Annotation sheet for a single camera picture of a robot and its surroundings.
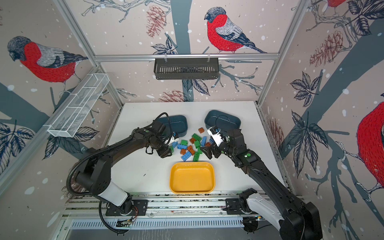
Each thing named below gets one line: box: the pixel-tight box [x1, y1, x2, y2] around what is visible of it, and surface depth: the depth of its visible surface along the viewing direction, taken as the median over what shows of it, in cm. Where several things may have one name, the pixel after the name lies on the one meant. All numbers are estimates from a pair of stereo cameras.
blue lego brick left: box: [177, 143, 187, 150], surface depth 96 cm
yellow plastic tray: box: [169, 161, 216, 194], surface depth 85 cm
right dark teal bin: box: [204, 110, 242, 137], surface depth 111 cm
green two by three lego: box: [191, 133, 202, 142], surface depth 101 cm
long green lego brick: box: [193, 145, 203, 162], surface depth 94 cm
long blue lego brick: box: [181, 151, 192, 162], surface depth 92 cm
